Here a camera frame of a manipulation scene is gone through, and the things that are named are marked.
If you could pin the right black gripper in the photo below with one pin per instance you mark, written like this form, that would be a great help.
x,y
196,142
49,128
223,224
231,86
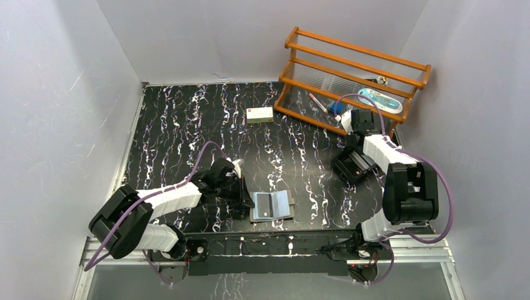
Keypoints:
x,y
350,137

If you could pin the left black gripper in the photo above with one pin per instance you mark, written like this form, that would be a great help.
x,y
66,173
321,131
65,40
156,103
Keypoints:
x,y
242,195

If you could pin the dark credit card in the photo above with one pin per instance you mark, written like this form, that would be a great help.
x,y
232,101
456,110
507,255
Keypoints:
x,y
263,206

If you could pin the grey card holder wallet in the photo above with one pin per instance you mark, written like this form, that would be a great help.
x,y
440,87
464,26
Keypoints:
x,y
283,206

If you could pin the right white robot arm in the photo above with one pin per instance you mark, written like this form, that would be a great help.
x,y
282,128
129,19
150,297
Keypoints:
x,y
410,193

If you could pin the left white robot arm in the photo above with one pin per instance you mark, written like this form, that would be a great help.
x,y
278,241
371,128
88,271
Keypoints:
x,y
125,223

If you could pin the black card tray box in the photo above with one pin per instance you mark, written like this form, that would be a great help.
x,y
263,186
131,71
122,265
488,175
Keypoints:
x,y
352,166

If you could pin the blue small block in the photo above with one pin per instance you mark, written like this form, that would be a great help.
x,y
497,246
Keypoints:
x,y
335,108

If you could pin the blister pack blue tool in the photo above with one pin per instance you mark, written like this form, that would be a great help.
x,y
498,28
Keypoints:
x,y
369,96

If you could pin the white marker pen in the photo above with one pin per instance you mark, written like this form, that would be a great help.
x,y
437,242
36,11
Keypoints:
x,y
318,103

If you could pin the orange wooden shelf rack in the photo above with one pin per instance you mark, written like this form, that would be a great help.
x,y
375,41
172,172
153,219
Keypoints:
x,y
332,70

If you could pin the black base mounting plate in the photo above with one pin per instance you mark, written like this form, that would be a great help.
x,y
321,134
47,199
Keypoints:
x,y
277,252

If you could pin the white small cardboard box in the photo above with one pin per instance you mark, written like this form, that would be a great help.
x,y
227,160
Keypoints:
x,y
259,115

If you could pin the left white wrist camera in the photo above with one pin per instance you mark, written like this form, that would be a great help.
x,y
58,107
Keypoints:
x,y
238,167

